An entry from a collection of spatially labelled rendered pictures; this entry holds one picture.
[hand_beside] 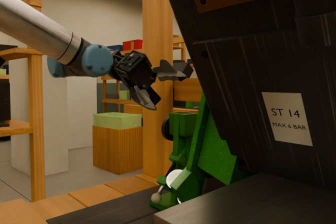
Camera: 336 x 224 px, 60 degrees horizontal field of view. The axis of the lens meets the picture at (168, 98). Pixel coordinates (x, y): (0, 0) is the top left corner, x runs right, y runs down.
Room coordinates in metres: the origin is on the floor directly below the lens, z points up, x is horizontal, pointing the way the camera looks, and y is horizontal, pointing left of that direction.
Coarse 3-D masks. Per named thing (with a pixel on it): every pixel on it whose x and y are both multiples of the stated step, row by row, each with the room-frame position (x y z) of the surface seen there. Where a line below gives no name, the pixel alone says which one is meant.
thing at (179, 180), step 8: (184, 168) 0.49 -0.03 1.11; (184, 176) 0.48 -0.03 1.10; (192, 176) 0.48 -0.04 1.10; (176, 184) 0.47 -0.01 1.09; (184, 184) 0.48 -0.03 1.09; (192, 184) 0.49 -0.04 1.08; (176, 192) 0.47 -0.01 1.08; (184, 192) 0.48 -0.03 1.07; (192, 192) 0.50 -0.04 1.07; (200, 192) 0.51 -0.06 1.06; (184, 200) 0.49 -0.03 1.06
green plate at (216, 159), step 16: (208, 112) 0.47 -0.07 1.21; (208, 128) 0.47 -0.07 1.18; (192, 144) 0.48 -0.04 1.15; (208, 144) 0.47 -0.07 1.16; (224, 144) 0.44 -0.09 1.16; (192, 160) 0.48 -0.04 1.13; (208, 160) 0.47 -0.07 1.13; (224, 160) 0.44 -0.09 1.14; (224, 176) 0.44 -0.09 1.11; (240, 176) 0.45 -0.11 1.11
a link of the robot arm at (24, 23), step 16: (0, 0) 0.56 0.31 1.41; (16, 0) 0.58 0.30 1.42; (0, 16) 0.56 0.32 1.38; (16, 16) 0.57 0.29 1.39; (32, 16) 0.59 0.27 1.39; (16, 32) 0.59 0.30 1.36; (32, 32) 0.60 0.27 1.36; (48, 32) 0.61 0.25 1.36; (64, 32) 0.64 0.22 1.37; (48, 48) 0.62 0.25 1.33; (64, 48) 0.64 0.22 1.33; (80, 48) 0.66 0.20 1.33; (96, 48) 0.66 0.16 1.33; (64, 64) 0.68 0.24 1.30; (80, 64) 0.67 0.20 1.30; (96, 64) 0.66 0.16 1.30; (112, 64) 0.69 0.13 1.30
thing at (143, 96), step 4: (136, 88) 0.66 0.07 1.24; (136, 92) 0.71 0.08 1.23; (140, 92) 0.69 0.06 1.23; (144, 92) 0.70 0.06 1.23; (140, 96) 0.66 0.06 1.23; (144, 96) 0.69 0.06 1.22; (148, 96) 0.70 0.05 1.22; (140, 100) 0.68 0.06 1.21; (144, 100) 0.66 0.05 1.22; (148, 100) 0.67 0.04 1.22; (140, 104) 0.69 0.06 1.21; (144, 104) 0.67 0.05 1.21; (148, 104) 0.66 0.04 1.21; (152, 104) 0.66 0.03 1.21; (148, 108) 0.66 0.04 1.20; (152, 108) 0.65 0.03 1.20; (156, 108) 0.65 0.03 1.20
